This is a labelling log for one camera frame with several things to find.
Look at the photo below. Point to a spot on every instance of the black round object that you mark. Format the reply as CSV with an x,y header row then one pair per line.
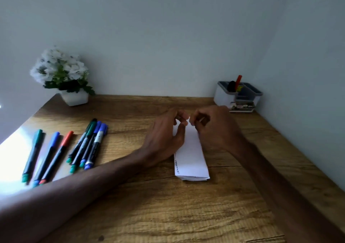
x,y
231,86

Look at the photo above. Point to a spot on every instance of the white artificial flowers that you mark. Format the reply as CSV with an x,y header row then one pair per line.
x,y
60,67

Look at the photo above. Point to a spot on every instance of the person's left thumb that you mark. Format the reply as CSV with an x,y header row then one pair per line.
x,y
180,135

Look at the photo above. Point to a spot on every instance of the person's right forearm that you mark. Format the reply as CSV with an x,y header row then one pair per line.
x,y
275,191

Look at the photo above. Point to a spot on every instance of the white desk organizer grey rim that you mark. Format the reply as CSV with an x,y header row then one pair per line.
x,y
222,97

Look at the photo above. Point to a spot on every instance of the black marker blue cap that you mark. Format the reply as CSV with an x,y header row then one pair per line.
x,y
90,146
95,148
46,159

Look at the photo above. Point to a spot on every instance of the person's left hand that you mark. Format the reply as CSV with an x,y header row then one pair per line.
x,y
161,140

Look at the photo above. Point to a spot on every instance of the black marker red cap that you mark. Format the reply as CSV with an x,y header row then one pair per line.
x,y
56,156

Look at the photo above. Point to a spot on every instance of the person's right hand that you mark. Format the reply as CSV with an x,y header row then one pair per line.
x,y
218,129

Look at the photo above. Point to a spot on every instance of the red pen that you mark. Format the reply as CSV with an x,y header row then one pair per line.
x,y
238,81

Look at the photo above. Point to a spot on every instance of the person's right thumb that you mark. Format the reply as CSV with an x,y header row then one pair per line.
x,y
199,128

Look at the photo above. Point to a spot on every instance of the person's left forearm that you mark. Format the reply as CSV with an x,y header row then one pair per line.
x,y
67,197

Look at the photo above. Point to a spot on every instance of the white flower pot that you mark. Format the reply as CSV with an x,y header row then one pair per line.
x,y
75,98

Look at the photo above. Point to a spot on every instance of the white paper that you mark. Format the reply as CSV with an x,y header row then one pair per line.
x,y
191,156

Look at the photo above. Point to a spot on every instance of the black marker green cap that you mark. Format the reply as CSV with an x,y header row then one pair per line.
x,y
80,142
32,156
82,151

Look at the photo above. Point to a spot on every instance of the small yellow item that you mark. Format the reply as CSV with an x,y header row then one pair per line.
x,y
239,88

